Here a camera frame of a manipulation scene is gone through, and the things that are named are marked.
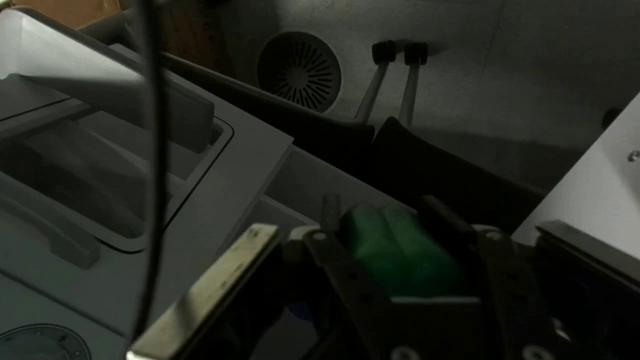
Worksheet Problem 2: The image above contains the grey round stove knob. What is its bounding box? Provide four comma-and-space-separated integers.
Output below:
0, 323, 91, 360

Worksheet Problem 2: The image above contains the white small cabinet door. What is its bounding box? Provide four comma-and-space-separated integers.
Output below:
509, 92, 640, 263

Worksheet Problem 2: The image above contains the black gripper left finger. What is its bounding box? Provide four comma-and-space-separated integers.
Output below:
301, 192, 401, 360

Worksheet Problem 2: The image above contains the green toy pepper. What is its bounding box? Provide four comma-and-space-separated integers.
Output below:
338, 203, 468, 301

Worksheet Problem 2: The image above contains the grey leg with black foot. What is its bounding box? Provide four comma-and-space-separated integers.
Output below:
352, 39, 399, 126
397, 40, 430, 129

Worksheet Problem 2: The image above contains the white toy kitchen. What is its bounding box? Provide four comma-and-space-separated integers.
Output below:
0, 5, 401, 360

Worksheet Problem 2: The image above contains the dark grey chair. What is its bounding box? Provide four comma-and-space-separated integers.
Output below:
369, 117, 546, 232

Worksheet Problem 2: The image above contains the round black ribbed disc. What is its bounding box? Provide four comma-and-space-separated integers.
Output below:
255, 29, 343, 115

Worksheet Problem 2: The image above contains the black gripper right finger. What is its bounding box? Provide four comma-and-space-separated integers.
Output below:
415, 192, 557, 360

